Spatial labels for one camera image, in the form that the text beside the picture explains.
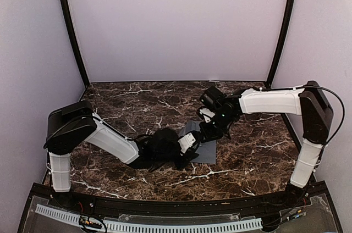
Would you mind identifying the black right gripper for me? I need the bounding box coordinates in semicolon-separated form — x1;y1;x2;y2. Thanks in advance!
199;110;235;142

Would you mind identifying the grey envelope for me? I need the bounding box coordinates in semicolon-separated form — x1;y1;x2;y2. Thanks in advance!
179;120;216;164

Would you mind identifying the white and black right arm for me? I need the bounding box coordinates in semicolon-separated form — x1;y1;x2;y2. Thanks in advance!
197;81;340;208

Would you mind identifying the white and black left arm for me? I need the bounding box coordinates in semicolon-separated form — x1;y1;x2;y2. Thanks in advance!
43;101;202;209

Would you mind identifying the black table edge rail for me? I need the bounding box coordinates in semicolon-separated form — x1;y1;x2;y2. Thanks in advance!
29;182;334;217

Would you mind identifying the grey slotted cable duct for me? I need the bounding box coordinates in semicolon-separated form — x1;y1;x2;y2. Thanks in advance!
35;204;262;232

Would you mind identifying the black right frame post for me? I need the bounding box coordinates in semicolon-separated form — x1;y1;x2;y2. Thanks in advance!
266;0;295;87

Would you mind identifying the black frame post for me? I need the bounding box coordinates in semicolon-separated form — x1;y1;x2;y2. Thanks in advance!
266;0;295;87
60;0;90;88

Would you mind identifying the black left frame post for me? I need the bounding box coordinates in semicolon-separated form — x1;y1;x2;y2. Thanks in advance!
60;0;90;88

